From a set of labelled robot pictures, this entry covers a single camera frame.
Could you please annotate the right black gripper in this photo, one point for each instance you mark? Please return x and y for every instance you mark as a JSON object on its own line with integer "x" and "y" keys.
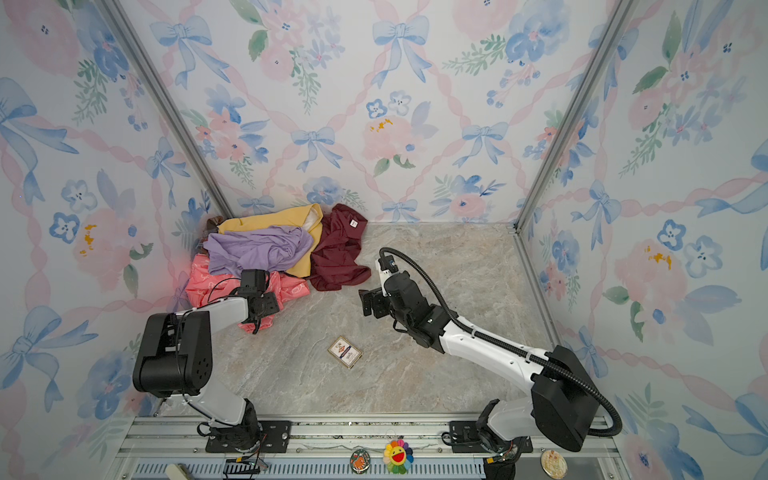
{"x": 375, "y": 298}

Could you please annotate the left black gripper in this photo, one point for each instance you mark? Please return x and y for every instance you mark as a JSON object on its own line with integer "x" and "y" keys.
{"x": 271, "y": 301}

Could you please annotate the pink patterned cloth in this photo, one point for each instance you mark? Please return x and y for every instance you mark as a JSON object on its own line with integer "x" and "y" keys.
{"x": 218, "y": 296}

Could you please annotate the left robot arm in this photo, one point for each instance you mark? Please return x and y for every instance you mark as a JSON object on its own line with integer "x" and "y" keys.
{"x": 175, "y": 360}

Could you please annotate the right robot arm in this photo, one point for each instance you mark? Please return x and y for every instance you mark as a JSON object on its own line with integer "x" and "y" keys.
{"x": 555, "y": 405}

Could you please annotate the lavender purple cloth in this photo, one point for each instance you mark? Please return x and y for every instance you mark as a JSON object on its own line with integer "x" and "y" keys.
{"x": 276, "y": 248}

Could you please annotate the maroon cloth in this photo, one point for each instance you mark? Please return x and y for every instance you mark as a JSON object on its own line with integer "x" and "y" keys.
{"x": 334, "y": 260}

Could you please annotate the brown plaid cloth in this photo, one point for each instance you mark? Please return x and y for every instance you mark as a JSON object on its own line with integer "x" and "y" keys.
{"x": 211, "y": 226}

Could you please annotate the mustard yellow cloth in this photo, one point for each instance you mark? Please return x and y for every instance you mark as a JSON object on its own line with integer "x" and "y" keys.
{"x": 308, "y": 217}

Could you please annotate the small framed picture card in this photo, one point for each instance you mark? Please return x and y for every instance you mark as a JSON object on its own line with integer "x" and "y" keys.
{"x": 345, "y": 352}

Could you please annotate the rainbow smiling flower toy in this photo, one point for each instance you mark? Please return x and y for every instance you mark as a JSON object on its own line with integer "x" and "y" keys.
{"x": 398, "y": 457}

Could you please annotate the oval orange badge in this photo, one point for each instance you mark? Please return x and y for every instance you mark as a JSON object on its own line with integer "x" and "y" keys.
{"x": 360, "y": 461}

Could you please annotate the round beige coaster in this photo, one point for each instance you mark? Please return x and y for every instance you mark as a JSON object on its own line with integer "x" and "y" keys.
{"x": 553, "y": 464}

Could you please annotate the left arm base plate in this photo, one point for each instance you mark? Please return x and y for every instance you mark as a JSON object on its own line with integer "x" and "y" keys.
{"x": 264, "y": 437}

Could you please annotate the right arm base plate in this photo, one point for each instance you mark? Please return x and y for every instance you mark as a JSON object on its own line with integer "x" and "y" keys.
{"x": 466, "y": 437}

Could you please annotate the aluminium rail frame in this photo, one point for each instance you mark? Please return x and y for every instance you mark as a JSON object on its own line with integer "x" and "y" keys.
{"x": 320, "y": 447}

